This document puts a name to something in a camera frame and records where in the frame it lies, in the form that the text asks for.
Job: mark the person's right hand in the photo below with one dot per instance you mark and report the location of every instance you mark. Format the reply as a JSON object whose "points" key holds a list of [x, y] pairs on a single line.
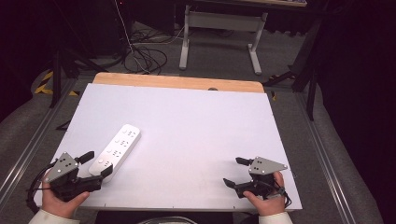
{"points": [[267, 202]]}

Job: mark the person's left sleeve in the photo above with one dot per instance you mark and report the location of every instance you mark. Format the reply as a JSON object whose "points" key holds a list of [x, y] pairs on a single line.
{"points": [[51, 218]]}

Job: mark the person's left hand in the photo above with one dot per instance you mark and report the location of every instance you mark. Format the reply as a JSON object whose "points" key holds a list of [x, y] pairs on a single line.
{"points": [[60, 202]]}

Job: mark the white board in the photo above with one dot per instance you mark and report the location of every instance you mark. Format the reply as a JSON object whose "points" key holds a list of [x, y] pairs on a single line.
{"points": [[193, 140]]}

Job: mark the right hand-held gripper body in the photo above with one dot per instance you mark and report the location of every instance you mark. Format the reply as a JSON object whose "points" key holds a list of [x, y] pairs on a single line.
{"points": [[260, 179]]}

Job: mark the white desk frame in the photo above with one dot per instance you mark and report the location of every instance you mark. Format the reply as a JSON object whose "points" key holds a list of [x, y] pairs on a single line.
{"points": [[221, 34]]}

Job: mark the metal floor rail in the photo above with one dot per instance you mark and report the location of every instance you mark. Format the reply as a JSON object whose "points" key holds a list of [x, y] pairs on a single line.
{"points": [[330, 161], [31, 140]]}

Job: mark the wooden table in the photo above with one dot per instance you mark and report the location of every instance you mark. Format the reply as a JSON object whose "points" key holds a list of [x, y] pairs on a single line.
{"points": [[177, 81]]}

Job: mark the person's right sleeve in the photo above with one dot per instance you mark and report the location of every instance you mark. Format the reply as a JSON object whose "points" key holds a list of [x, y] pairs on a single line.
{"points": [[275, 218]]}

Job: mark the white power strip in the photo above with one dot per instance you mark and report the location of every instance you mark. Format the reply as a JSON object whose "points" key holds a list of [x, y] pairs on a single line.
{"points": [[115, 151]]}

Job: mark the person's sleeve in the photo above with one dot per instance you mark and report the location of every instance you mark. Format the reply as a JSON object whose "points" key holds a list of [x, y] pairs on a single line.
{"points": [[275, 218], [51, 218]]}

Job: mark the black tripod stand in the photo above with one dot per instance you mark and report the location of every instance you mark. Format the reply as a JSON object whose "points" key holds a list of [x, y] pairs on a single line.
{"points": [[303, 68], [67, 62]]}

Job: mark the yellow black floor tape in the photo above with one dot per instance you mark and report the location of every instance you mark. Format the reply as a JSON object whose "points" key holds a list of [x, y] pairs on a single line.
{"points": [[46, 84]]}

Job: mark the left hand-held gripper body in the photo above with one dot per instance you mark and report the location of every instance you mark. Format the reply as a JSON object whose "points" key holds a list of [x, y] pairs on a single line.
{"points": [[67, 182]]}

